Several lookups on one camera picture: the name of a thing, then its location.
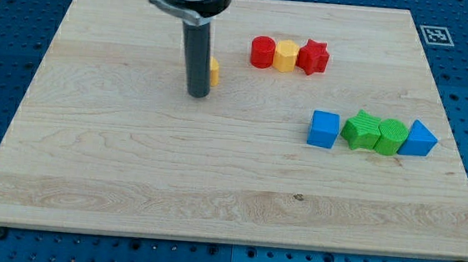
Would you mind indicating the red star block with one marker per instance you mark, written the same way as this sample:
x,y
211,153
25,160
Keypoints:
x,y
313,57

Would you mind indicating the light wooden board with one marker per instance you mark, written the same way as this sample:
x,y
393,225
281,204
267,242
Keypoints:
x,y
108,141

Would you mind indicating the yellow heart block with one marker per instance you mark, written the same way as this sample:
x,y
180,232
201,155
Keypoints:
x,y
214,72

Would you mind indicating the green cylinder block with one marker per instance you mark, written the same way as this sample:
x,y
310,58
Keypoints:
x,y
393,133

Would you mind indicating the red cylinder block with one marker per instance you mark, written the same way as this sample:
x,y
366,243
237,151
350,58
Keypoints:
x,y
262,52

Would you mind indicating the blue cube block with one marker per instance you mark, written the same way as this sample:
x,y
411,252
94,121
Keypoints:
x,y
323,129

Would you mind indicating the yellow hexagon block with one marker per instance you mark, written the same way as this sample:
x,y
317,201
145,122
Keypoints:
x,y
285,55

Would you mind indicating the white fiducial marker tag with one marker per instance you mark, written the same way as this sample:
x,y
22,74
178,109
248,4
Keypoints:
x,y
436,36

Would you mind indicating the green star block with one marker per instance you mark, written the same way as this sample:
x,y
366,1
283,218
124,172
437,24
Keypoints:
x,y
362,131

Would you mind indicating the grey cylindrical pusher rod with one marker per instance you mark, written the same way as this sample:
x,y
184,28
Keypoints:
x,y
197,58

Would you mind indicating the blue triangle block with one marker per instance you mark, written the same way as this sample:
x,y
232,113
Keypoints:
x,y
419,142

